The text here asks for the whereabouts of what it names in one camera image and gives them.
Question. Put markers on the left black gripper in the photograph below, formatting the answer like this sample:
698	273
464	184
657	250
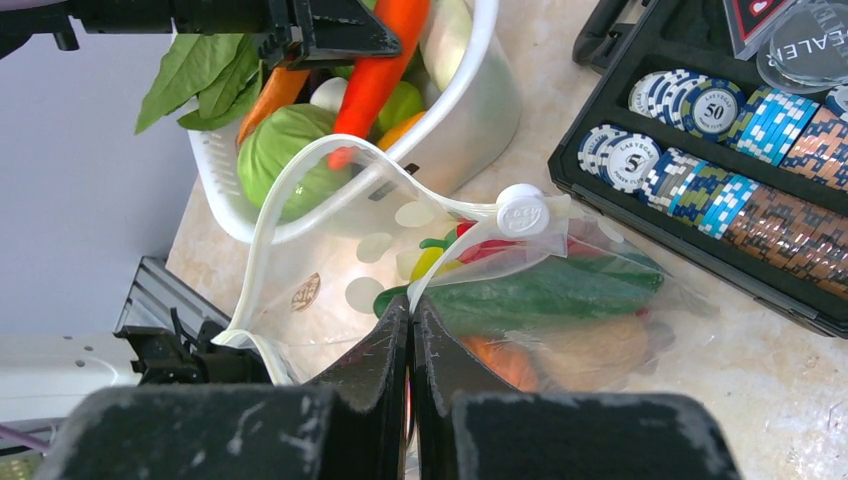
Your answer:
293	34

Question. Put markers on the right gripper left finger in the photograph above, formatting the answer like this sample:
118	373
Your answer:
349	422

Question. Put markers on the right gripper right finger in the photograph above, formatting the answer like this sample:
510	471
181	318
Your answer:
474	425

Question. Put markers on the small orange fruit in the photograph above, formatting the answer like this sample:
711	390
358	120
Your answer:
510	362

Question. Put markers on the dark green cucumber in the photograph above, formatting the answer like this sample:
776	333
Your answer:
555	293

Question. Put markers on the clear zip top bag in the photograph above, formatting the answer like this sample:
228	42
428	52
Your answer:
315	286

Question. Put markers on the white plastic basket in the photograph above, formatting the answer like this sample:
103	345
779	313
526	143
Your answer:
474	108

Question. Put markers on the red chili pepper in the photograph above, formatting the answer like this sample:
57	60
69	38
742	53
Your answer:
491	247

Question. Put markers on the thin orange carrot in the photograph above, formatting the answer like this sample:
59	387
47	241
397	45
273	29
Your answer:
281	89

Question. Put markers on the green lettuce leaf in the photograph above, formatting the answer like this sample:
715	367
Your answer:
222	73

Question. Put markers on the light green lime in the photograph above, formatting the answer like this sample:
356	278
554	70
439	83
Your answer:
404	102

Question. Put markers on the green cabbage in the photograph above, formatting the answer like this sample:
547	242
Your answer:
265	153

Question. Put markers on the black carrying case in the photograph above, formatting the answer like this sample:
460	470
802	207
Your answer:
691	34

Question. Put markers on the poker chips in case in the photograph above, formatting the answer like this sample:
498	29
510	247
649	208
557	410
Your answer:
782	130

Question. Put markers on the triangular all-in token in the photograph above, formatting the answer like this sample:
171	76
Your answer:
751	22

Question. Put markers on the clear dealer button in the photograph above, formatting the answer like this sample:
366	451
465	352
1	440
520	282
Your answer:
806	48

